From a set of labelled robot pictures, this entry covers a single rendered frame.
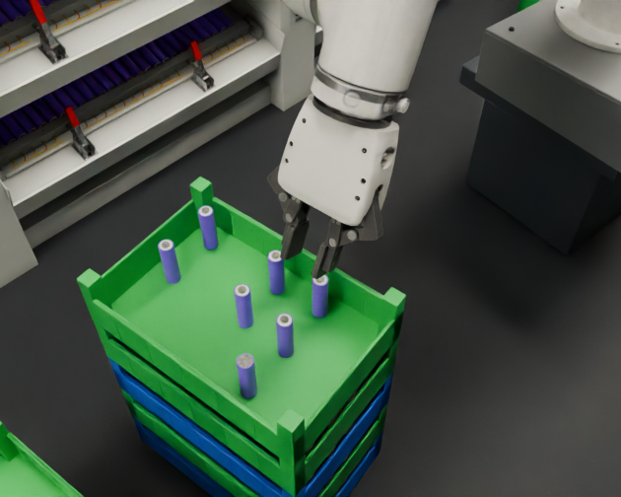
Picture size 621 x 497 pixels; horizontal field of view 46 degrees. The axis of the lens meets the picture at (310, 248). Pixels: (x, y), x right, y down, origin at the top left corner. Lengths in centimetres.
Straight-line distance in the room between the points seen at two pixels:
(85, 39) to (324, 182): 66
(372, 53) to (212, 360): 39
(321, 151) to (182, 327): 30
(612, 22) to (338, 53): 67
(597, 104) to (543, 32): 16
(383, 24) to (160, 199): 91
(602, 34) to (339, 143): 66
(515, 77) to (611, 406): 53
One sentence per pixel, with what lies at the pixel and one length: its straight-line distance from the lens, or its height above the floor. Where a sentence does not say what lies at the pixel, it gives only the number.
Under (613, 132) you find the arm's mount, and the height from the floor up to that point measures 34.
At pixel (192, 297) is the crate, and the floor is 32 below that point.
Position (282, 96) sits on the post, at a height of 4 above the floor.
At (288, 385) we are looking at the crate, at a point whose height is 32.
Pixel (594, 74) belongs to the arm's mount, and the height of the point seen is 38.
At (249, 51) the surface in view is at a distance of 152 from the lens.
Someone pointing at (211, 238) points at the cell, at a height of 35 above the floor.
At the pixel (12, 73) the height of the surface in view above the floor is 36.
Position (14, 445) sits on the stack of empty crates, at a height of 19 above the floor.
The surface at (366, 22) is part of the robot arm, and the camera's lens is 62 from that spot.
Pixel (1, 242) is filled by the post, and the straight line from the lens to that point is 133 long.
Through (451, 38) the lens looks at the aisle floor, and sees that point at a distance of 187.
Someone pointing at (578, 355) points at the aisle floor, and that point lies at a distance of 129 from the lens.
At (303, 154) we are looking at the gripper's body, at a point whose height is 56.
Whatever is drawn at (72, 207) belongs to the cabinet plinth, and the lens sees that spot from 143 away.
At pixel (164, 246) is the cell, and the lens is 86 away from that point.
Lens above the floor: 103
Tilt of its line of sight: 50 degrees down
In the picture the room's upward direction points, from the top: straight up
